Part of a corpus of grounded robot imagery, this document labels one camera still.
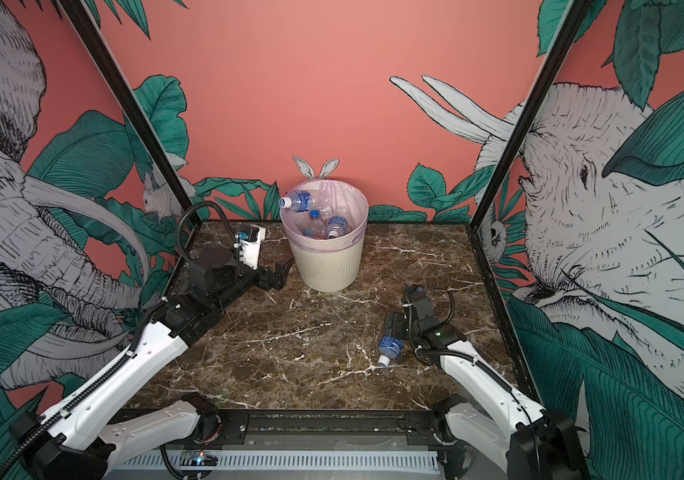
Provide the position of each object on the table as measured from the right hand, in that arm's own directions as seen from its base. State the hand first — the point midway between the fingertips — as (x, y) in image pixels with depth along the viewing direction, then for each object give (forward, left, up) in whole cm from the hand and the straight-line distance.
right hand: (395, 316), depth 84 cm
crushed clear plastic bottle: (+24, +17, +13) cm, 32 cm away
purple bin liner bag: (+35, +16, +13) cm, 41 cm away
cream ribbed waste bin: (+13, +19, +4) cm, 24 cm away
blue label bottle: (-7, +2, -5) cm, 9 cm away
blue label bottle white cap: (+27, +27, +21) cm, 43 cm away
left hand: (+6, +31, +24) cm, 39 cm away
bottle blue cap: (+27, +24, +9) cm, 37 cm away
